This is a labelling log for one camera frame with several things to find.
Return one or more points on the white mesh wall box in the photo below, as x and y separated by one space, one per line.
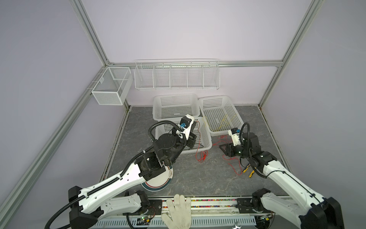
113 86

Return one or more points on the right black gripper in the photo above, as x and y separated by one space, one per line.
229 149

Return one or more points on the back right white basket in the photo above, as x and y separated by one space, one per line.
220 114

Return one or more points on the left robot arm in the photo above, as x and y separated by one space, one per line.
89 205

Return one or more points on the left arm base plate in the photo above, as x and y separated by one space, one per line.
155 207

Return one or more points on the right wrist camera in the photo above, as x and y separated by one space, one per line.
234 134

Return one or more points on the white gloved hand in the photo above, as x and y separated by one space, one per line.
180 213

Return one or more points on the yellow black pliers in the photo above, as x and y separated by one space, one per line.
248 169

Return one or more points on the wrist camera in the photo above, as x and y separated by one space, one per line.
186 126
234 134

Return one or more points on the white wire wall shelf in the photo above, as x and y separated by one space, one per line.
177 74

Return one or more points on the white plate green rim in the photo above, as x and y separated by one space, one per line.
160 182

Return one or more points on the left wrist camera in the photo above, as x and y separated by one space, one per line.
186 126

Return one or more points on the front white plastic basket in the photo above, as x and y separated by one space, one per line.
201 130

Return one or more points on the back left white basket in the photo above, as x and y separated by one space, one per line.
174 106

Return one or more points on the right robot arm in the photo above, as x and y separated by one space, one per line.
311 210

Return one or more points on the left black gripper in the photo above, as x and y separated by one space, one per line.
191 140

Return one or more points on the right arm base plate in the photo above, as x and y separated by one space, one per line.
246 205

